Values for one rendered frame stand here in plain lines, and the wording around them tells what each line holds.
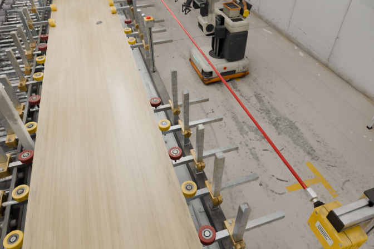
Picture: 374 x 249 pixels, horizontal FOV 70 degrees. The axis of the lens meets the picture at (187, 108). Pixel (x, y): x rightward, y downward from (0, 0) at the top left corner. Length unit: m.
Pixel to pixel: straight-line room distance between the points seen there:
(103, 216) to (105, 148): 0.43
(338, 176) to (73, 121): 2.35
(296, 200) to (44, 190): 1.96
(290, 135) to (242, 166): 0.72
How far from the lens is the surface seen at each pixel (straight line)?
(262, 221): 1.46
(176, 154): 1.57
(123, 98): 2.00
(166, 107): 1.98
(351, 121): 3.60
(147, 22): 2.37
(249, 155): 2.80
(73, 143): 1.76
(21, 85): 2.51
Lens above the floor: 2.11
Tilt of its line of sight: 41 degrees down
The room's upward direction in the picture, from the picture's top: straight up
